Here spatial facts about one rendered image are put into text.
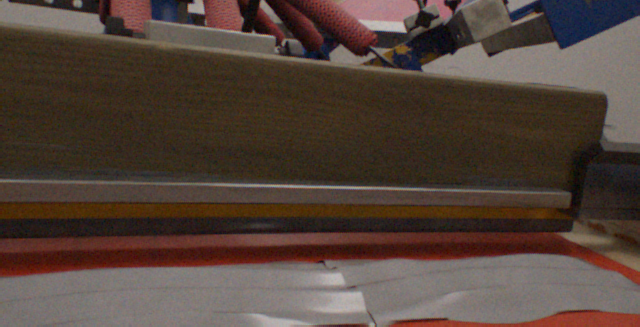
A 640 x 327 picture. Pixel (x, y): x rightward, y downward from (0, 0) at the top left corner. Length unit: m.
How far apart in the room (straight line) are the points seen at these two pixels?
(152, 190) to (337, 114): 0.10
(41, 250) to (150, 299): 0.09
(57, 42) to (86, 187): 0.06
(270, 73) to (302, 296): 0.11
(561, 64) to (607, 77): 0.27
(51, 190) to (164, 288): 0.07
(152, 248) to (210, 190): 0.05
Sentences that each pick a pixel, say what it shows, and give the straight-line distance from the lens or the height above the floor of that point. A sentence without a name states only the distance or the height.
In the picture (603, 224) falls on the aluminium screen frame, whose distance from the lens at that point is 0.50.
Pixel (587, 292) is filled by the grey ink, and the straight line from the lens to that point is 0.33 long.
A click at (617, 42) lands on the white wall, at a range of 2.85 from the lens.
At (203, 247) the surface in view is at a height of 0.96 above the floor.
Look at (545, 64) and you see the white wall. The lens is 3.12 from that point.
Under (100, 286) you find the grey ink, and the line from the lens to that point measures 0.26.
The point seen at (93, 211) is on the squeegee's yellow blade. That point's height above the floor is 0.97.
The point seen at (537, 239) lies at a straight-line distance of 0.43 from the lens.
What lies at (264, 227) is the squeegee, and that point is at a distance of 0.32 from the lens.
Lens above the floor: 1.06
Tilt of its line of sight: 8 degrees down
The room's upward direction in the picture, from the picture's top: 7 degrees clockwise
